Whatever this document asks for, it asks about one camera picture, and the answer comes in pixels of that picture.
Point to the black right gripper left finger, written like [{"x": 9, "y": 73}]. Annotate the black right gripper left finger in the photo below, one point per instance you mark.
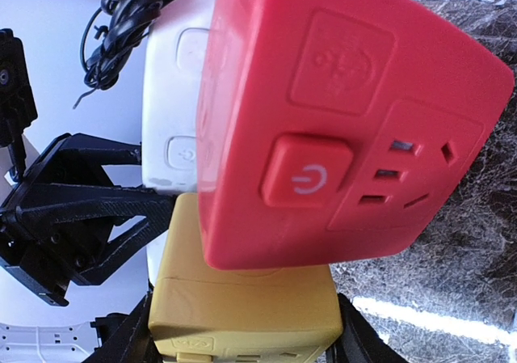
[{"x": 126, "y": 337}]

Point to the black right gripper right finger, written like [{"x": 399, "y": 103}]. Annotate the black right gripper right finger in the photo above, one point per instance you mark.
[{"x": 359, "y": 342}]

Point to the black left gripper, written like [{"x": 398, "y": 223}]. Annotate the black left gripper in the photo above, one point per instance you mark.
[{"x": 57, "y": 219}]

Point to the yellow cube socket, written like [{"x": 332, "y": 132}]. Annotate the yellow cube socket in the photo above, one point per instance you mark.
[{"x": 200, "y": 314}]

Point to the white multi-socket power strip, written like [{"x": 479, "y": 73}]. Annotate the white multi-socket power strip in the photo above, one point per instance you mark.
[{"x": 174, "y": 61}]

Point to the red cube socket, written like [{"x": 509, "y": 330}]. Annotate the red cube socket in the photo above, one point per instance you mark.
[{"x": 335, "y": 130}]

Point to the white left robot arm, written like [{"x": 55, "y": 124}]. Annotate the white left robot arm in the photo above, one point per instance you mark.
[{"x": 74, "y": 343}]

